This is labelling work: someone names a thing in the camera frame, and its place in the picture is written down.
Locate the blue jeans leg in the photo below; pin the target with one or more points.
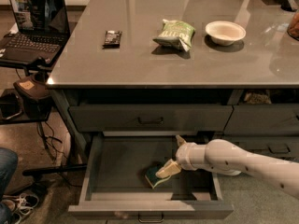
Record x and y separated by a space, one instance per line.
8 165

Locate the white sneaker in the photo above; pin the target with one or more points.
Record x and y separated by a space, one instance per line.
19 207

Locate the black snack bar wrapper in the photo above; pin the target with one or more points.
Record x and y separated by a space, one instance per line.
112 39

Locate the right grey middle drawer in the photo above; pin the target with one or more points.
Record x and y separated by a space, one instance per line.
273 146

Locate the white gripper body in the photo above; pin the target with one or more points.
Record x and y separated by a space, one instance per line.
181 155

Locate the black laptop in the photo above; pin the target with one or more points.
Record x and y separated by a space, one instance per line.
43 31

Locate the green chip bag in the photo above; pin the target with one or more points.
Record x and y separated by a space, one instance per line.
176 34

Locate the black laptop stand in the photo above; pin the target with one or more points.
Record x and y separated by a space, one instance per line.
12 112

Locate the brown object right edge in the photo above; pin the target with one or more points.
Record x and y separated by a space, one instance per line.
293 29

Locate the black box with sticky note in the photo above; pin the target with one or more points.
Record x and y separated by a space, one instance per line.
36 99

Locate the green yellow sponge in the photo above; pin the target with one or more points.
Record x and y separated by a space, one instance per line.
152 178

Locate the grey kitchen island cabinet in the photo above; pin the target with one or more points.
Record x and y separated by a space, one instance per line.
260 69

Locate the open grey middle drawer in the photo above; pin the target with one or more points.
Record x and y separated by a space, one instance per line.
115 186

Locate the right grey top drawer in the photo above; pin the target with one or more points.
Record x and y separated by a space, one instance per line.
256 120

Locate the white paper bowl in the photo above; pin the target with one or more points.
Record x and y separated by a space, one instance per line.
225 33

